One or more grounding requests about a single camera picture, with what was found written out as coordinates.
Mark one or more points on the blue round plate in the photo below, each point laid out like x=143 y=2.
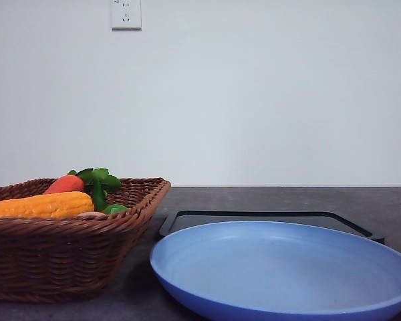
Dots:
x=277 y=271

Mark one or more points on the brown egg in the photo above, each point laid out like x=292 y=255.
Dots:
x=92 y=214

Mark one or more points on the brown woven wicker basket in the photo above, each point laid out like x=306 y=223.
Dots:
x=76 y=258

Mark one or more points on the black rectangular tray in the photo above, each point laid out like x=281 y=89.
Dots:
x=181 y=222

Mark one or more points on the green toy pepper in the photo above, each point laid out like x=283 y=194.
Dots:
x=114 y=209

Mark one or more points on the orange toy carrot with leaves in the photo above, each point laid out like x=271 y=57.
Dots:
x=95 y=181

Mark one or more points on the yellow toy corn cob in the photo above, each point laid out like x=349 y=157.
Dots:
x=48 y=205

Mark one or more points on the white wall power socket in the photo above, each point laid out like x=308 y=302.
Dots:
x=126 y=15

